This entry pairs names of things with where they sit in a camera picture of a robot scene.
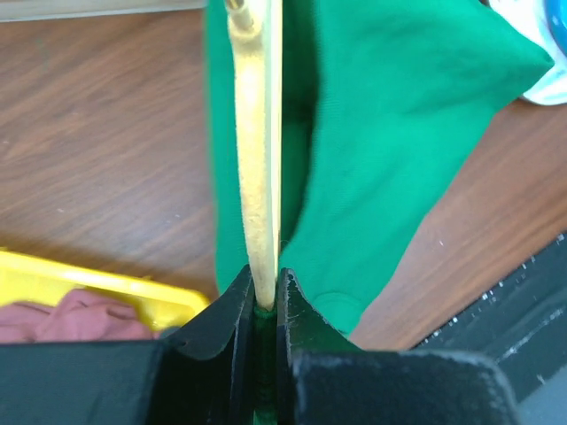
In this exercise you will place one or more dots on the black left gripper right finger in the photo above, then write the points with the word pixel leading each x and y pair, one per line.
pixel 323 378

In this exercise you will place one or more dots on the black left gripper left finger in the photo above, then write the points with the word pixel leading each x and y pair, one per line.
pixel 200 374

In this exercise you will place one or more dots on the green tank top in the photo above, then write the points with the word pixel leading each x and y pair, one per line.
pixel 382 103

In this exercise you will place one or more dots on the yellow clothes hanger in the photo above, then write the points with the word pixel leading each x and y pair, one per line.
pixel 256 37

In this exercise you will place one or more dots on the red navy tank top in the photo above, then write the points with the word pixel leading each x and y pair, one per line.
pixel 81 315

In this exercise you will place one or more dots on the yellow plastic bin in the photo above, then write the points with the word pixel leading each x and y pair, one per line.
pixel 159 306

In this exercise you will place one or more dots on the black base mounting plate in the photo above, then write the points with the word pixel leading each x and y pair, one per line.
pixel 520 323

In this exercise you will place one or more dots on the floral serving tray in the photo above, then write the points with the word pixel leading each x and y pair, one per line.
pixel 528 18

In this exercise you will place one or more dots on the blue polka dot plate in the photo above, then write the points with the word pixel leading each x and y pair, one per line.
pixel 556 15

